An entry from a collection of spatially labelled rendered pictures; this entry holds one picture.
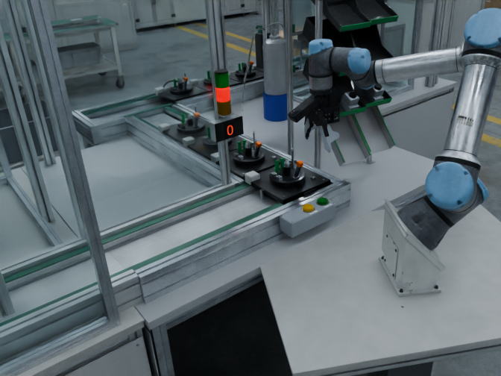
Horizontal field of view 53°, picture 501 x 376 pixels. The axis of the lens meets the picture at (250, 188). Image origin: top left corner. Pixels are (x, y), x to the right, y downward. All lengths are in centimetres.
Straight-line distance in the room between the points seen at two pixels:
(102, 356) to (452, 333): 98
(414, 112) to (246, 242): 189
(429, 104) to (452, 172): 208
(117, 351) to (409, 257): 89
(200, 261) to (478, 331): 83
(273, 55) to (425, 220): 152
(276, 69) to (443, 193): 160
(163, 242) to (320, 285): 55
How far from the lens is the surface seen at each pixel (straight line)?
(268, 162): 212
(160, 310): 157
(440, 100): 354
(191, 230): 180
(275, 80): 280
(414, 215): 153
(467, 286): 169
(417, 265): 155
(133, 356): 162
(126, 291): 156
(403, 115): 325
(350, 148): 209
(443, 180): 139
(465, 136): 143
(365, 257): 174
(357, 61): 158
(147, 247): 175
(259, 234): 173
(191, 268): 162
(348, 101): 198
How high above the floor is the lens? 188
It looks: 28 degrees down
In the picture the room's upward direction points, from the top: 4 degrees counter-clockwise
